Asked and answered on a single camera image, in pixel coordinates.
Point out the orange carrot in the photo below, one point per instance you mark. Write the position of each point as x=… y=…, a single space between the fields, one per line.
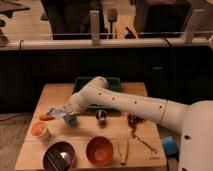
x=46 y=118

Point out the blue cup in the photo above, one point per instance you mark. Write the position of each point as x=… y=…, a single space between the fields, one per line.
x=71 y=119

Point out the green plastic tray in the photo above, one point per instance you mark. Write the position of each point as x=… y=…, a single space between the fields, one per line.
x=114 y=84

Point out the yellow corn cob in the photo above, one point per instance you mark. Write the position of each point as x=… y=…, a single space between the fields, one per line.
x=122 y=144

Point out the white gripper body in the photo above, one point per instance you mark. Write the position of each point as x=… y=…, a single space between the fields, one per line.
x=68 y=110

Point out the brown grape bunch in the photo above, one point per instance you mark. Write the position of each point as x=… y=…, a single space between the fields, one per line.
x=133 y=121

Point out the light blue towel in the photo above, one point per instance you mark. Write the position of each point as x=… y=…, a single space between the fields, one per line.
x=57 y=113

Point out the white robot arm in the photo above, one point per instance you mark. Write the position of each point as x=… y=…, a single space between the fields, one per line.
x=193 y=122

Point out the orange cup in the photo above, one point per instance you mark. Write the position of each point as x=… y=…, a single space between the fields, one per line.
x=40 y=131

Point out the red bowl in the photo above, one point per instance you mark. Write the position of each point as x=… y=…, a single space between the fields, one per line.
x=99 y=151

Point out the black sponge block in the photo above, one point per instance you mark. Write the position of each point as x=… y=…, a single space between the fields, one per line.
x=55 y=161

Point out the blue object beside table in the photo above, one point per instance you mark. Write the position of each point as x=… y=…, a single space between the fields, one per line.
x=169 y=146

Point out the purple bowl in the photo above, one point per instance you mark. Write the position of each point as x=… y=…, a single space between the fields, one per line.
x=67 y=152

